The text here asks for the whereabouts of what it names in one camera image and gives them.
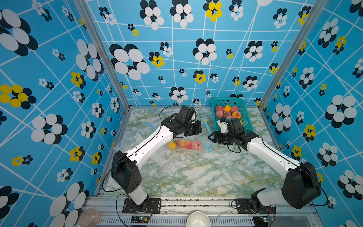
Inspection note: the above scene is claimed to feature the white bowl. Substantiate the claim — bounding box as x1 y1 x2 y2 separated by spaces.
186 211 212 227

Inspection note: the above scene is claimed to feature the pink peach in basket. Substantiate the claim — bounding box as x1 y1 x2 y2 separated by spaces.
215 110 224 118

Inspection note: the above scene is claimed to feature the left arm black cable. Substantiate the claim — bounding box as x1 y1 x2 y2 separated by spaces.
158 104 182 134

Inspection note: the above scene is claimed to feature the orange red peach in basket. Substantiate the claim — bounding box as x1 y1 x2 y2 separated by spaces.
232 111 241 119

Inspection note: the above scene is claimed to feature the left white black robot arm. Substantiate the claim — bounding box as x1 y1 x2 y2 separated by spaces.
110 118 202 212

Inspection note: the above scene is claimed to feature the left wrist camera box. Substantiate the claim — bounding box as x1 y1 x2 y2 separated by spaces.
176 106 197 124

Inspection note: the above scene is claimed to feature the aluminium front rail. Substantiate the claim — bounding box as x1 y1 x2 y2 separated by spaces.
84 195 323 227

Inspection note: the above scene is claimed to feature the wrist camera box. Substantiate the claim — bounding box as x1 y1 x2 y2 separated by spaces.
176 106 197 124
217 118 243 133

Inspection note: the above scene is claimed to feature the pink translucent object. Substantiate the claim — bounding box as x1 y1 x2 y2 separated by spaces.
78 209 101 227

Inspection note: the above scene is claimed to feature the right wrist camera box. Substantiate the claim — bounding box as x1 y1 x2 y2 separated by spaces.
217 118 243 133

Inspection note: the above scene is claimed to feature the pink red peach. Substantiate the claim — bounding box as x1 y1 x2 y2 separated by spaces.
185 140 193 150

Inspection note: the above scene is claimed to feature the clear zip-top bag blue zipper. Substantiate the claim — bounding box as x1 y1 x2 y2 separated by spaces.
140 131 214 179

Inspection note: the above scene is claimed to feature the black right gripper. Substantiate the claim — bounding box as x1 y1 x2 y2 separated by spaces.
207 131 235 145

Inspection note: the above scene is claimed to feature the teal plastic basket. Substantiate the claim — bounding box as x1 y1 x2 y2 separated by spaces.
211 97 253 131

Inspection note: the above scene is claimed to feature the yellow peach in basket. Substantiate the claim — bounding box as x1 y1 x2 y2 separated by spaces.
223 105 231 112

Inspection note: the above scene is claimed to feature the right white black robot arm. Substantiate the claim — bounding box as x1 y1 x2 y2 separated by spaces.
208 131 322 213

